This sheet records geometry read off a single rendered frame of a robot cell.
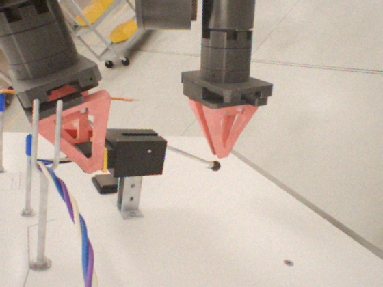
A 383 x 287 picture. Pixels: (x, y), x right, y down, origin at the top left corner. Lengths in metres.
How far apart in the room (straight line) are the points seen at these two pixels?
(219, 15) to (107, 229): 0.25
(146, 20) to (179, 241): 0.23
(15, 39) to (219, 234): 0.27
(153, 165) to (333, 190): 1.32
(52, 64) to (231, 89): 0.17
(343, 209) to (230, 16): 1.28
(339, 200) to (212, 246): 1.26
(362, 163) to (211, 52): 1.35
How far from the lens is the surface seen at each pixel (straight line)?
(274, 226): 0.46
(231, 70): 0.40
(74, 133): 0.58
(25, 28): 0.32
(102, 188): 0.46
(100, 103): 0.32
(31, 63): 0.32
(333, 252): 0.45
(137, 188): 0.41
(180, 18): 0.39
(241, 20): 0.40
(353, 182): 1.65
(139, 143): 0.38
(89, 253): 0.21
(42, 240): 0.33
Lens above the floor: 1.29
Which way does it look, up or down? 33 degrees down
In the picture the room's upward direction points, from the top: 43 degrees counter-clockwise
